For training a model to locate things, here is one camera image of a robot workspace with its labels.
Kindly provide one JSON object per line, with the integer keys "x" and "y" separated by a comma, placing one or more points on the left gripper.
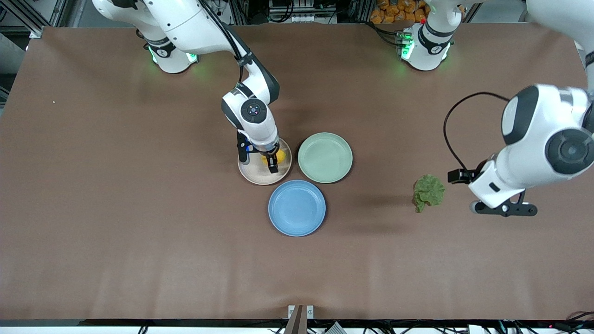
{"x": 464, "y": 176}

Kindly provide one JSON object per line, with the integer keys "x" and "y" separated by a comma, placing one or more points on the yellow lemon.
{"x": 280, "y": 155}

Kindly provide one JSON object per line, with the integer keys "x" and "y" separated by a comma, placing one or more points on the green lettuce leaf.
{"x": 429, "y": 191}

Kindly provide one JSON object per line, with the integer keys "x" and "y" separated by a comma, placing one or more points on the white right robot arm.
{"x": 185, "y": 23}

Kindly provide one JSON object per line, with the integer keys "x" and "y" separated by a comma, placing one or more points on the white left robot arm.
{"x": 543, "y": 134}

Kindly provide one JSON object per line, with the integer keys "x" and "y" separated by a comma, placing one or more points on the beige round plate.
{"x": 253, "y": 174}

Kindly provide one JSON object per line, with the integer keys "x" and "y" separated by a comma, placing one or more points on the blue round plate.
{"x": 297, "y": 208}

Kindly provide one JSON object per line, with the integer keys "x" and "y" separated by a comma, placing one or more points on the pale green round plate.
{"x": 325, "y": 157}

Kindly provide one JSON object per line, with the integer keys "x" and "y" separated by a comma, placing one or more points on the bag of oranges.
{"x": 399, "y": 11}

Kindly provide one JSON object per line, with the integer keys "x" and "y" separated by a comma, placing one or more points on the metal table edge bracket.
{"x": 300, "y": 315}

